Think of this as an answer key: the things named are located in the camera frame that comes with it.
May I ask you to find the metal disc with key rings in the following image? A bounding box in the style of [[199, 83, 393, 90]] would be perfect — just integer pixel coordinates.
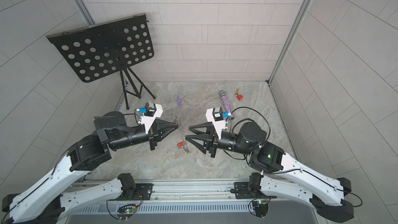
[[174, 116, 190, 153]]

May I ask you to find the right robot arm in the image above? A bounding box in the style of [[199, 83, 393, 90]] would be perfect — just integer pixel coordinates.
[[186, 120, 354, 223]]

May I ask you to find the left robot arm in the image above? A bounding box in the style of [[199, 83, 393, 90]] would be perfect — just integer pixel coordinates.
[[2, 111, 178, 224]]

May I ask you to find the small purple figurine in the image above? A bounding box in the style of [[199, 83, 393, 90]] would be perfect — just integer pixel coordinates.
[[176, 95, 184, 106]]

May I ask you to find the purple glitter microphone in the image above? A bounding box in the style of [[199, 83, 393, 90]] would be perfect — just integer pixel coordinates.
[[219, 90, 234, 120]]

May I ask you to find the left circuit board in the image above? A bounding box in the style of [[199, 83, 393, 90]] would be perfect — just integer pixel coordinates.
[[117, 204, 137, 215]]

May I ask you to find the circuit board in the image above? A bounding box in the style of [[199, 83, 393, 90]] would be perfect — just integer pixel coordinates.
[[117, 204, 137, 215], [251, 201, 269, 218]]

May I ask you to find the right circuit board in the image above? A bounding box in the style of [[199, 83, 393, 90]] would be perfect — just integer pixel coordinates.
[[251, 201, 269, 218]]

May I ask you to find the black perforated music stand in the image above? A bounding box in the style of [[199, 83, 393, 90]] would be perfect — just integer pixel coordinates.
[[47, 13, 154, 98]]

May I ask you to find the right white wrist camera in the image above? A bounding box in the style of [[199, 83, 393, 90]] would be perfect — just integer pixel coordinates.
[[205, 107, 232, 139]]

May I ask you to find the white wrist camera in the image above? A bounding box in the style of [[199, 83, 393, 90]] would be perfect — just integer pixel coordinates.
[[136, 102, 163, 134], [205, 107, 232, 139]]

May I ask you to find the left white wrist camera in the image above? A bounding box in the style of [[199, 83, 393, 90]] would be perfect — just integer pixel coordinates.
[[136, 102, 163, 134]]

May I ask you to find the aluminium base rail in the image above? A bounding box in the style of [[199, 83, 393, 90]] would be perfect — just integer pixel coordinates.
[[63, 178, 316, 206]]

